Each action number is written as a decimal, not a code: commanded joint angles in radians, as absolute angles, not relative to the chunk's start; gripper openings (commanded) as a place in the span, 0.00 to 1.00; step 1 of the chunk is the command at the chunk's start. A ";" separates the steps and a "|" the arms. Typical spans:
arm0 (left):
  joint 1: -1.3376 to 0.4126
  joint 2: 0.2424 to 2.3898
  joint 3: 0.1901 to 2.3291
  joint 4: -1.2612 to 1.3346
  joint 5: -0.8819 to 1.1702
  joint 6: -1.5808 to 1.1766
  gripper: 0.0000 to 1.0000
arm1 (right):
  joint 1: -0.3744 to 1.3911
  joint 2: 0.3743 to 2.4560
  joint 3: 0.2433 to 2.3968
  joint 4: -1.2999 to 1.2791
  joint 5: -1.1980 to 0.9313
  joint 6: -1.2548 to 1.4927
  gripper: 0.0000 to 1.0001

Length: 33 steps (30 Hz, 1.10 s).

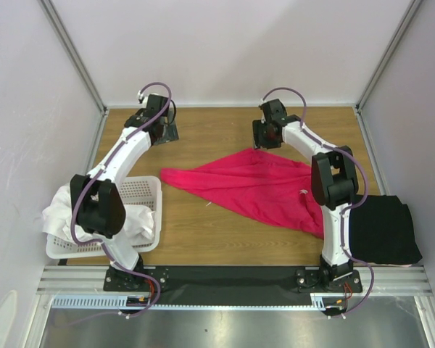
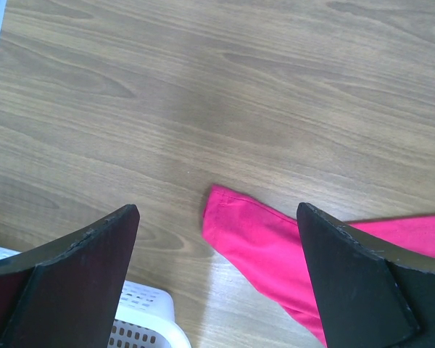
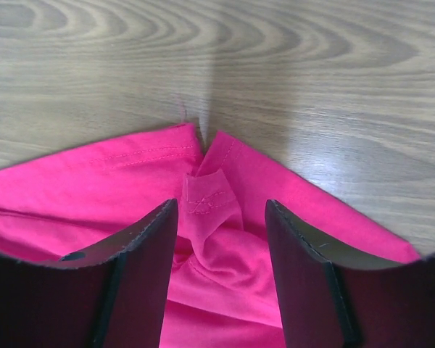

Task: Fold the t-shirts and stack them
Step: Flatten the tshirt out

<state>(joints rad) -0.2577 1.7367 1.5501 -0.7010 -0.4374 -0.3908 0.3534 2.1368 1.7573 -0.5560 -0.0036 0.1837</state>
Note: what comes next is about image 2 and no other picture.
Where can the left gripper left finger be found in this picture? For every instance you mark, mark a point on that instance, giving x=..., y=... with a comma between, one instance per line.
x=65, y=293

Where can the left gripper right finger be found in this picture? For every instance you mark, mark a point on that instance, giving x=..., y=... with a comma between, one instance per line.
x=369, y=292

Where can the pink t shirt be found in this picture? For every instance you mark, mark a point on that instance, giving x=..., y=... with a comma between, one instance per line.
x=265, y=246

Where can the white laundry basket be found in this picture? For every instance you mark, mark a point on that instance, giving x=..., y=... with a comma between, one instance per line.
x=144, y=317

